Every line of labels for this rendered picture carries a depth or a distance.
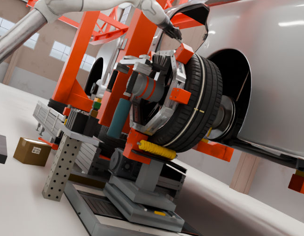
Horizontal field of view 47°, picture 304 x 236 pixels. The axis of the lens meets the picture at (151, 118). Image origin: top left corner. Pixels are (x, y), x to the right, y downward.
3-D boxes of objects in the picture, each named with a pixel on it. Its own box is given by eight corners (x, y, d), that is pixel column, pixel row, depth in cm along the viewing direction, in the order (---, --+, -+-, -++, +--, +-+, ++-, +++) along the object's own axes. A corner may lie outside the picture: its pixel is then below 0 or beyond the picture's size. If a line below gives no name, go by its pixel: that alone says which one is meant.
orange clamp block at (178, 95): (179, 103, 202) (187, 105, 194) (168, 98, 198) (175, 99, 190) (183, 92, 202) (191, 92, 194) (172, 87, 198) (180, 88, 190)
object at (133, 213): (180, 233, 212) (185, 218, 212) (128, 223, 196) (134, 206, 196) (146, 204, 257) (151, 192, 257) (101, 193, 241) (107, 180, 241)
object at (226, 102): (215, 149, 235) (243, 110, 224) (206, 145, 232) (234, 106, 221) (198, 124, 262) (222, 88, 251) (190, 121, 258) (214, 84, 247)
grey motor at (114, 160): (157, 208, 257) (173, 163, 258) (106, 195, 239) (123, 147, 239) (146, 200, 274) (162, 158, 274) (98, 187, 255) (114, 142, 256)
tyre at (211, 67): (173, 173, 228) (238, 100, 196) (142, 164, 217) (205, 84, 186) (156, 111, 278) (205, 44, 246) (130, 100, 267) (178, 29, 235)
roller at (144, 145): (177, 161, 221) (180, 152, 221) (137, 148, 208) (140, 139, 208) (173, 159, 226) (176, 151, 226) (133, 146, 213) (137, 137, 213)
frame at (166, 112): (163, 141, 201) (196, 52, 202) (153, 137, 198) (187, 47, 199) (129, 126, 249) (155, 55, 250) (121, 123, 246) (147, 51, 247)
